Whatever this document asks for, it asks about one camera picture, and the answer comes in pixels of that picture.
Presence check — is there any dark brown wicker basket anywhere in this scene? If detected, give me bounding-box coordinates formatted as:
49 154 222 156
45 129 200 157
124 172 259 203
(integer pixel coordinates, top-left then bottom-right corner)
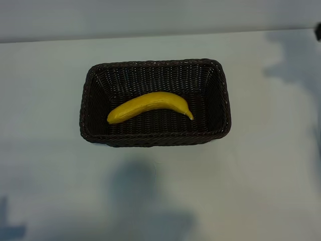
79 58 233 148

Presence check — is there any yellow banana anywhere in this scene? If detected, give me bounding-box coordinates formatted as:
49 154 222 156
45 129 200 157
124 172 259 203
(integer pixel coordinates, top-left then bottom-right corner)
107 91 195 125

